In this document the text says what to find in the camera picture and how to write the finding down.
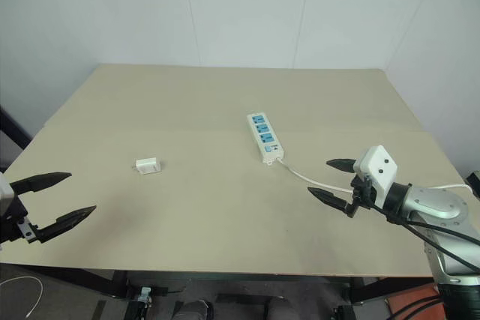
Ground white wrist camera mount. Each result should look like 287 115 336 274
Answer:
0 172 15 219
352 145 398 209

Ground orange floor mat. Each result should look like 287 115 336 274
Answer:
385 281 446 320

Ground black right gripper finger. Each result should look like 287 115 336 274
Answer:
325 157 357 176
307 186 354 212

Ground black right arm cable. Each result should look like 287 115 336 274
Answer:
369 199 480 261

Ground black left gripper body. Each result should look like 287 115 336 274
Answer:
0 193 39 245

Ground black table frame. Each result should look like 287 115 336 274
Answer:
33 265 434 320

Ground thin white floor cable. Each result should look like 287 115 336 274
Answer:
0 276 45 318

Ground white plug adapter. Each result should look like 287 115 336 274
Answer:
131 158 163 175

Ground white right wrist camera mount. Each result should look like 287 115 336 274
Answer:
352 145 398 209

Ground white power cable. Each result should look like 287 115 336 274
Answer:
276 157 476 197

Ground black object at wall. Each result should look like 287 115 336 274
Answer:
464 171 480 200

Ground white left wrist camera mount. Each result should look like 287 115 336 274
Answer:
0 172 15 219

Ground white power strip blue sockets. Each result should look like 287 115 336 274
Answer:
246 112 285 166

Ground metal caster bracket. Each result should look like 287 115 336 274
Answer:
136 286 154 304

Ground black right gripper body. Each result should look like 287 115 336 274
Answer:
344 175 377 220

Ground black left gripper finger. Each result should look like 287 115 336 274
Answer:
34 205 98 245
10 171 73 198

